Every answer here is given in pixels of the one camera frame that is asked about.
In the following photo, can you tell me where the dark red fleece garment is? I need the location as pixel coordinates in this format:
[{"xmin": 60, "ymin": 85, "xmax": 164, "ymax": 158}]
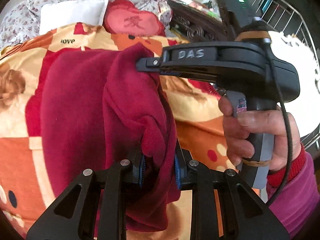
[{"xmin": 32, "ymin": 43, "xmax": 180, "ymax": 232}]

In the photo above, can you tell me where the white folded cloth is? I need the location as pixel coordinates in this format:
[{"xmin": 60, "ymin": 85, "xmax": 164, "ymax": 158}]
[{"xmin": 39, "ymin": 0, "xmax": 109, "ymax": 35}]

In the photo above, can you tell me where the magenta right sleeve forearm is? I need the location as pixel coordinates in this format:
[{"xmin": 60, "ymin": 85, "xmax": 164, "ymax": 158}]
[{"xmin": 270, "ymin": 147, "xmax": 319, "ymax": 238}]

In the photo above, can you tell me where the metal railing rack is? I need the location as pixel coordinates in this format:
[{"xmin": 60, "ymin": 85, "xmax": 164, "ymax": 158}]
[{"xmin": 248, "ymin": 0, "xmax": 319, "ymax": 152}]

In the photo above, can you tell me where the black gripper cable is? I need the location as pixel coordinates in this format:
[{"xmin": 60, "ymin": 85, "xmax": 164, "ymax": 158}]
[{"xmin": 267, "ymin": 55, "xmax": 295, "ymax": 207}]

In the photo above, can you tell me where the red orange patchwork blanket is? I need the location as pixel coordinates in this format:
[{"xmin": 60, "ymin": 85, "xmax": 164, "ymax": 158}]
[{"xmin": 1, "ymin": 23, "xmax": 232, "ymax": 239}]

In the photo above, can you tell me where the person's right hand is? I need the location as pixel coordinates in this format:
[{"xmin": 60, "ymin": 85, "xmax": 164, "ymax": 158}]
[{"xmin": 218, "ymin": 95, "xmax": 302, "ymax": 172}]

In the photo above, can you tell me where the dark carved wooden headboard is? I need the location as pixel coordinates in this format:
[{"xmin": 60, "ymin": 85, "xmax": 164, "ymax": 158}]
[{"xmin": 168, "ymin": 0, "xmax": 227, "ymax": 42}]

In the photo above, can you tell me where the red heart shaped pillow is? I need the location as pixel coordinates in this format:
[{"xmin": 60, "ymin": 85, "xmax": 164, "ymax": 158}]
[{"xmin": 103, "ymin": 0, "xmax": 165, "ymax": 37}]

